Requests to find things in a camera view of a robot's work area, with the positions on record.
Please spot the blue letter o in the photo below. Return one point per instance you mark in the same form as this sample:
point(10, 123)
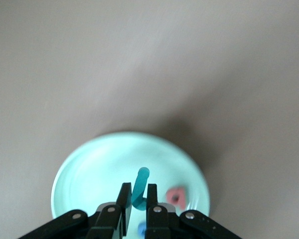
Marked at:
point(141, 229)

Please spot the brown table cover sheet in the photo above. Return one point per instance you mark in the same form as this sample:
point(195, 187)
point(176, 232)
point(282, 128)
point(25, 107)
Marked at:
point(149, 49)

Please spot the light green plate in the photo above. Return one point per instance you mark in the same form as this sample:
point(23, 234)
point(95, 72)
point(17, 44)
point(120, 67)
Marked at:
point(102, 169)

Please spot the teal letter l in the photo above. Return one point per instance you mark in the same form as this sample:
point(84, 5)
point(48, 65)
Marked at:
point(140, 184)

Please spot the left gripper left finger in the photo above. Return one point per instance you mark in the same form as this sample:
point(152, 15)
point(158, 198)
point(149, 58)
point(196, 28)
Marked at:
point(102, 224)

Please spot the red letter b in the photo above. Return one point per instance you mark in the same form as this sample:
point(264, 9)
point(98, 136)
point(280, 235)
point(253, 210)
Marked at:
point(182, 203)

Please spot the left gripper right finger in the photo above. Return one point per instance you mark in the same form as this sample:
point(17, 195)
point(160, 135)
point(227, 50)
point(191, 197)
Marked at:
point(164, 224)

